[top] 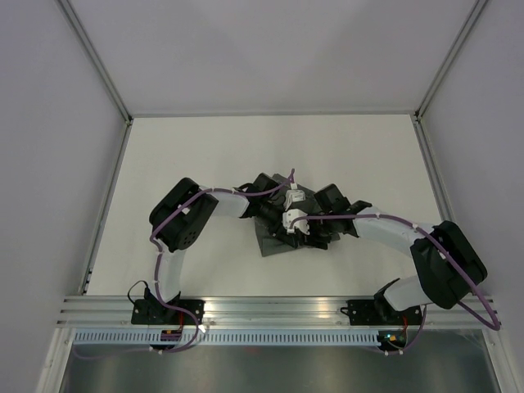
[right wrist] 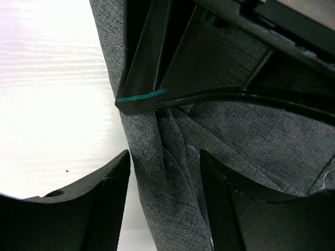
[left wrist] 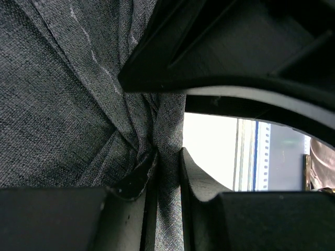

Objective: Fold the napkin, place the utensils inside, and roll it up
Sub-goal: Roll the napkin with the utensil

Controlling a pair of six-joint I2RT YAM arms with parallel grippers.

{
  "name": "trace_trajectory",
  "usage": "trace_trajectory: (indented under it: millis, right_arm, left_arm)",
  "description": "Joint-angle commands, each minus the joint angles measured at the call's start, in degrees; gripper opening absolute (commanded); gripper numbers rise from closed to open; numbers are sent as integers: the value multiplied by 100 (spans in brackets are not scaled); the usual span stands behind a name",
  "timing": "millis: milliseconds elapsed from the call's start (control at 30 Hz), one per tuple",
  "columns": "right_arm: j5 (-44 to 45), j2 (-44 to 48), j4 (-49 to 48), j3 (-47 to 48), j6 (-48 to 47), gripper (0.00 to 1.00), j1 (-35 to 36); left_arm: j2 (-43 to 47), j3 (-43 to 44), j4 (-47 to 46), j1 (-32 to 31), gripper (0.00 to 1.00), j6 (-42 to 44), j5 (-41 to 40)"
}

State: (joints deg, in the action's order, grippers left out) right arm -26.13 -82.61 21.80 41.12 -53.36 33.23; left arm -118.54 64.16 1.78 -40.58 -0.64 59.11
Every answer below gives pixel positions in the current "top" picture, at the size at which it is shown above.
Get aluminium post back right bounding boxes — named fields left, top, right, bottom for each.
left=413, top=0, right=490, bottom=122

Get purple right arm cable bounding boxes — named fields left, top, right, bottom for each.
left=288, top=212, right=501, bottom=358

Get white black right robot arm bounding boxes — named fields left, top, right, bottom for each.
left=282, top=184, right=488, bottom=323

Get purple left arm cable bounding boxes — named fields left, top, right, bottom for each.
left=75, top=167, right=298, bottom=360

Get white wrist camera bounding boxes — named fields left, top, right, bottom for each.
left=285, top=189, right=306, bottom=210
left=282, top=209, right=309, bottom=235

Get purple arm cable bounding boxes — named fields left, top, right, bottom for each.
left=75, top=167, right=298, bottom=360
left=288, top=212, right=501, bottom=358

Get aluminium frame rail front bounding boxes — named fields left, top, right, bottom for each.
left=56, top=295, right=503, bottom=328

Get grey cloth napkin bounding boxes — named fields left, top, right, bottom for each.
left=252, top=173, right=322, bottom=257

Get white slotted cable duct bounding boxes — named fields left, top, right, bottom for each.
left=74, top=329, right=379, bottom=346

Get aluminium post back left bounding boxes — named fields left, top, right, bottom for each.
left=55, top=0, right=133, bottom=124

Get aluminium post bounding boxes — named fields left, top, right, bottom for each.
left=413, top=0, right=490, bottom=122
left=55, top=0, right=133, bottom=124

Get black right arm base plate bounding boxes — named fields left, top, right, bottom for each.
left=340, top=299, right=422, bottom=327

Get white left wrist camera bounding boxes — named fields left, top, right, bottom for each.
left=285, top=189, right=306, bottom=210

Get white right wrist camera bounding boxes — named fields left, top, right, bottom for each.
left=282, top=209, right=309, bottom=235

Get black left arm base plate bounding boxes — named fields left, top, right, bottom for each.
left=131, top=299, right=205, bottom=326

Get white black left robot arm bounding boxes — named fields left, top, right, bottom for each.
left=149, top=173, right=294, bottom=324

